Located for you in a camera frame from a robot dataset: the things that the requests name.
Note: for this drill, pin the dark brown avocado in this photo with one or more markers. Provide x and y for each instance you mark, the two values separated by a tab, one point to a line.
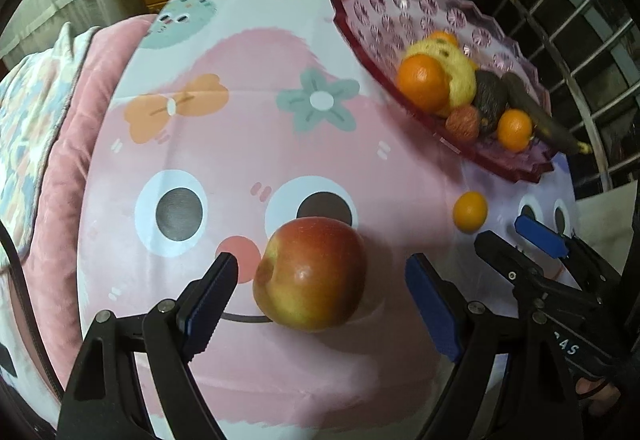
490	100

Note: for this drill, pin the pastel patterned quilt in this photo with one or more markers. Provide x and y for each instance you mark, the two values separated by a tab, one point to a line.
35	98

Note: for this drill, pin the red yellow apple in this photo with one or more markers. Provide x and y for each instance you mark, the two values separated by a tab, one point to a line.
312	274

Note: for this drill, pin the metal bed railing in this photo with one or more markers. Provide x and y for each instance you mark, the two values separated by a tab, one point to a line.
587	56

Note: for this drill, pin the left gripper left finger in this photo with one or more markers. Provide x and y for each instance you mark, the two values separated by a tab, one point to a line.
103	398

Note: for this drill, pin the mandarin in plate upper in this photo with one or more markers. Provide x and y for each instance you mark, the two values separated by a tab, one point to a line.
445	36

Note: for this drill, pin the blackened overripe banana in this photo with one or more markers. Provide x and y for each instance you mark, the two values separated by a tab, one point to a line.
546	127

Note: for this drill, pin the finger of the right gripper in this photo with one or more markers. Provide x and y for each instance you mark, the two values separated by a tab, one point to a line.
505	259
551	243

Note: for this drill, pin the small light orange mandarin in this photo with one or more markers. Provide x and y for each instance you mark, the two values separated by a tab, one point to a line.
470	212

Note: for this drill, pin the orange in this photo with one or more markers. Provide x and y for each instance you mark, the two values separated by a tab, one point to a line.
422	80
515	130

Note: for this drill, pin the cartoon printed tablecloth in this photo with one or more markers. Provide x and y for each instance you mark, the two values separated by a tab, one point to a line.
234	117

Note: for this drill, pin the person's right hand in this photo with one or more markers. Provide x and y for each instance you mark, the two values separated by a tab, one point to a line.
599	391

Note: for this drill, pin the small dark red fruit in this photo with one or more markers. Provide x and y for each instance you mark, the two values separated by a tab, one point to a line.
464	123

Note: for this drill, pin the yellow pear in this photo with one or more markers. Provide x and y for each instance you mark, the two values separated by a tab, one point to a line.
461	71

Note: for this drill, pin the pink plastic fruit plate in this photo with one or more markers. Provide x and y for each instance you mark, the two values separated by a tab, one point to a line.
379	32

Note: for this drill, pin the pink velvet blanket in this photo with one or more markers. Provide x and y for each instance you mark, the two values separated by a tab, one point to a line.
51	265

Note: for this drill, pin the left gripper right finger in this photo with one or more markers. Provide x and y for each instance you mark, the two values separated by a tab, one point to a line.
463	331

